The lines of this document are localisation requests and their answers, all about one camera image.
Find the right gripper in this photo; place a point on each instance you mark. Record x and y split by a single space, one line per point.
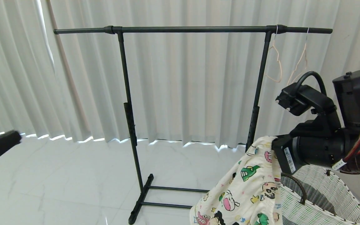
317 150

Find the cream printed garment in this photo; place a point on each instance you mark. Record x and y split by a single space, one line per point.
248 193

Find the pink clothes hanger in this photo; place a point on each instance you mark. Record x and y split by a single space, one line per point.
298 65
281 72

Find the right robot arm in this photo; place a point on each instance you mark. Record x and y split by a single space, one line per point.
355 93

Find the white laundry basket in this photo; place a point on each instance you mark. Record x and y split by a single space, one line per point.
320 200

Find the black clothes rack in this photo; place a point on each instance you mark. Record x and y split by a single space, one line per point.
198 29

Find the white curtain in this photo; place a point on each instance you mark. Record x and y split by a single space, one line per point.
183 87

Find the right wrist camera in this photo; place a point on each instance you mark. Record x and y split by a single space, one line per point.
308 97

